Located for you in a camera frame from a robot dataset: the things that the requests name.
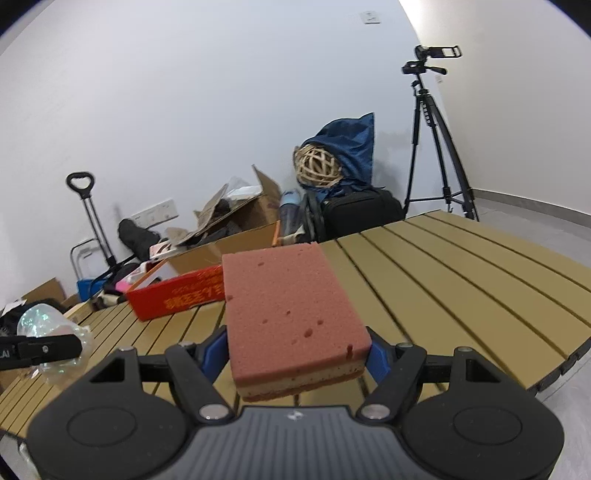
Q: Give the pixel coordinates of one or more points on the black soft bag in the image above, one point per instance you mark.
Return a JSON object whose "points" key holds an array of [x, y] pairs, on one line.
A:
{"points": [[138, 237]]}

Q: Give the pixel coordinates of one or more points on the pink packet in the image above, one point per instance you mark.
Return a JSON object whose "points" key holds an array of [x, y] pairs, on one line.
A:
{"points": [[127, 282]]}

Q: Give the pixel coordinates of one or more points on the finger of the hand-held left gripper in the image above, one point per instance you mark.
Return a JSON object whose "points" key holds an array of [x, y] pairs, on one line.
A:
{"points": [[51, 349]]}

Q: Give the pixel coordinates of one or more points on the white metal frame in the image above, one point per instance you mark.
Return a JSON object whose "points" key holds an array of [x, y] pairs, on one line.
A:
{"points": [[85, 258]]}

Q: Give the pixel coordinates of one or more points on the torn brown cardboard box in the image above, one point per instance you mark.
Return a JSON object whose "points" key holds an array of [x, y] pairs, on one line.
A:
{"points": [[244, 212]]}

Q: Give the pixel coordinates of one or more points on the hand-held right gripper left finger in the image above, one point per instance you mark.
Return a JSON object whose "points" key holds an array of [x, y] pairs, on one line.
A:
{"points": [[214, 353]]}

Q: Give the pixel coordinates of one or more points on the blue water bottle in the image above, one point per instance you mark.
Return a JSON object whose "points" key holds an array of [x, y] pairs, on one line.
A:
{"points": [[291, 212]]}

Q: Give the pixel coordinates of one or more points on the pink sponge block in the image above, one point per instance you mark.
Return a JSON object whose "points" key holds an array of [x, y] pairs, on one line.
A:
{"points": [[286, 314]]}

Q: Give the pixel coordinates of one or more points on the white wall switch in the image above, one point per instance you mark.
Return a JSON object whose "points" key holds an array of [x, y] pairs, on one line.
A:
{"points": [[371, 17]]}

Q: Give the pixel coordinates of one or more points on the wall socket strip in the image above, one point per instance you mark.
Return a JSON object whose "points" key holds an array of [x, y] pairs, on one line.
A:
{"points": [[154, 213]]}

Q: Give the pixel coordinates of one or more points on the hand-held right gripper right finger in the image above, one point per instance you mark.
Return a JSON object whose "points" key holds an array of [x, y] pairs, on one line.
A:
{"points": [[377, 360]]}

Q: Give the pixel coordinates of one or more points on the wicker ball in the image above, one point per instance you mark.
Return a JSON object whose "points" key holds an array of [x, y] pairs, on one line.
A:
{"points": [[318, 166]]}

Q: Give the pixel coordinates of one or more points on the dark blue bag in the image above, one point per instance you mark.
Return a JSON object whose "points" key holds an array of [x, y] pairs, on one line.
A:
{"points": [[351, 147]]}

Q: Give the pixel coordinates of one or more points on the iridescent plastic wrapper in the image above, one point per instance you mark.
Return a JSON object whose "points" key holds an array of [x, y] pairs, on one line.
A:
{"points": [[41, 323]]}

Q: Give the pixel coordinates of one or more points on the red cardboard box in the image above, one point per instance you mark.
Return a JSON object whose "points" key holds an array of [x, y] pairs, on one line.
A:
{"points": [[180, 290]]}

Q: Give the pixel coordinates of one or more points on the black suitcase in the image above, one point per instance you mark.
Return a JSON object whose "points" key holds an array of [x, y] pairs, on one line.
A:
{"points": [[364, 212]]}

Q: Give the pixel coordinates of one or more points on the large open cardboard box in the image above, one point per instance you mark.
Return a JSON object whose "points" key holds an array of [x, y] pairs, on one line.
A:
{"points": [[48, 293]]}

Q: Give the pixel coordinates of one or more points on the blue box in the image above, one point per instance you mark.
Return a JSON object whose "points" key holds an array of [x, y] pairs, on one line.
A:
{"points": [[90, 290]]}

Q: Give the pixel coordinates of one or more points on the tan folding slat table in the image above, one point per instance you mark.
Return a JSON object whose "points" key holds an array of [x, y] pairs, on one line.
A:
{"points": [[461, 286]]}

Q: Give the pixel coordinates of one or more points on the black tripod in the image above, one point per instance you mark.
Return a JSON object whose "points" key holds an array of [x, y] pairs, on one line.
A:
{"points": [[434, 152]]}

